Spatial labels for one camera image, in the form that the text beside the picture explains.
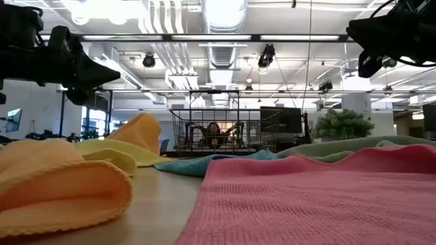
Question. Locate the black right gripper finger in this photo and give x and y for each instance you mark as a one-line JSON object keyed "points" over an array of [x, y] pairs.
{"points": [[362, 34], [369, 66]]}

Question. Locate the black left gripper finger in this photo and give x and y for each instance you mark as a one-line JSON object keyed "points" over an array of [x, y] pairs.
{"points": [[81, 71], [81, 96]]}

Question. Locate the yellow microfiber towel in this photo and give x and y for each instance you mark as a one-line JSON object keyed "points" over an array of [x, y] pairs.
{"points": [[116, 151]]}

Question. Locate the light green microfiber towel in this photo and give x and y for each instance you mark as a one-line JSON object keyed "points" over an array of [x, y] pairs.
{"points": [[340, 146]]}

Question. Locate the teal microfiber towel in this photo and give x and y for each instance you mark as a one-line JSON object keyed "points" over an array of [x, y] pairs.
{"points": [[190, 165]]}

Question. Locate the pink microfiber towel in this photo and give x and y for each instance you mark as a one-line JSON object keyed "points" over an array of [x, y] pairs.
{"points": [[306, 204]]}

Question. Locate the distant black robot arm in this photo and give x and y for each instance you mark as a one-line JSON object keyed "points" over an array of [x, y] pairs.
{"points": [[47, 135]]}

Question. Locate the tilted computer monitor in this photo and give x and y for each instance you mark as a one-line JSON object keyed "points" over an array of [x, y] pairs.
{"points": [[13, 120]]}

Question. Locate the green artificial potted plant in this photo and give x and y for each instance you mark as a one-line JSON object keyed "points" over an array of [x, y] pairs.
{"points": [[342, 124]]}

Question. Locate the black computer monitor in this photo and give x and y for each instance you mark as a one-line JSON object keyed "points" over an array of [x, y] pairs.
{"points": [[286, 119], [430, 117]]}

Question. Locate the person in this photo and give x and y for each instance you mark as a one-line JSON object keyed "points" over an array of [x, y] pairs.
{"points": [[213, 131]]}

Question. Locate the black metal rack frame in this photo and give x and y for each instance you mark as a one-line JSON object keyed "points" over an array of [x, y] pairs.
{"points": [[62, 112]]}

